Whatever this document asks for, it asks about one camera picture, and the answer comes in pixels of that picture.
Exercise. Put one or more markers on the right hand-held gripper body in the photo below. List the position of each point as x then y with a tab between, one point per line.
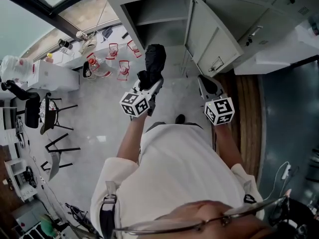
220	111

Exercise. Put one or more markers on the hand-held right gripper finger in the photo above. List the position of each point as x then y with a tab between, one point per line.
214	89
202	89

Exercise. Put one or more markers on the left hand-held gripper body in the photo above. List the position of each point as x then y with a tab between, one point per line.
134	104

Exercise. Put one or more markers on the grey metal locker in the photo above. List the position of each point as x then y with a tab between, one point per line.
214	34

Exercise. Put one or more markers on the person's left forearm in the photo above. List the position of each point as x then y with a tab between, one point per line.
130	138

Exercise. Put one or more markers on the person's right forearm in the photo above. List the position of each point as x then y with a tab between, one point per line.
228	146

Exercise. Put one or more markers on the wooden platform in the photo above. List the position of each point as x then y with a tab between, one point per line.
249	123

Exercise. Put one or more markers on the person's right black shoe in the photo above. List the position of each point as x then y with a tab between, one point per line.
180	119

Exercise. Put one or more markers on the small grey trash bin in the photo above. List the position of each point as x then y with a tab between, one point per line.
87	71

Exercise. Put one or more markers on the small black remote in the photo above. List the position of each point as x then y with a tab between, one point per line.
124	35

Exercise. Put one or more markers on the dark grey cloth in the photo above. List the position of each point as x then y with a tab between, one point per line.
107	32

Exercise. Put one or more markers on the beige cloth bag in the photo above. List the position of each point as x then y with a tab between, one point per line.
88	45

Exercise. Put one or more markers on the white table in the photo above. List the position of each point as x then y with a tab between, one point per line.
279	58

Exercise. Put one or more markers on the small beige jar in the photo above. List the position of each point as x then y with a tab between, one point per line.
81	35

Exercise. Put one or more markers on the person's white shirt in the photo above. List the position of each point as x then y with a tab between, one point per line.
174	170

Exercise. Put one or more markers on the white water dispenser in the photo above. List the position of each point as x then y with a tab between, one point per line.
53	77

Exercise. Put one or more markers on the black cup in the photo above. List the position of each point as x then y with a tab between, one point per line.
63	43

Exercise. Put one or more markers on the patterned seat stool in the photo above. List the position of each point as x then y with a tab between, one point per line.
48	113

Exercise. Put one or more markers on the white power strip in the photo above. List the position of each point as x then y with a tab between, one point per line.
286	172

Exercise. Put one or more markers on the pink bottle with yellow cap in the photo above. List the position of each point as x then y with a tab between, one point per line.
49	58

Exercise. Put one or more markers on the grey chair with black legs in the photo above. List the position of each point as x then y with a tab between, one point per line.
54	163

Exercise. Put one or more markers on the person's face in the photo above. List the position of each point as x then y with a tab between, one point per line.
207	211

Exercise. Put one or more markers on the black office chair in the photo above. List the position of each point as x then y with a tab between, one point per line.
32	111

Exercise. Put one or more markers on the thin metal glasses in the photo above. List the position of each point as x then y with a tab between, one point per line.
189	223

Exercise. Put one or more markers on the small white floor socket strip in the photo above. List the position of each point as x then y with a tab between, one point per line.
42	178

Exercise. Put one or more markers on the plastic-wrapped water jug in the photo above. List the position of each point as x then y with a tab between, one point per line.
15	67

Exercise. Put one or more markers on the low white shelf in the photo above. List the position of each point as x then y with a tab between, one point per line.
17	168

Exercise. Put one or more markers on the green bag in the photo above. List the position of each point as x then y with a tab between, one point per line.
47	225

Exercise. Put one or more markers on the black window frame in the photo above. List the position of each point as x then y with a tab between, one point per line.
62	21

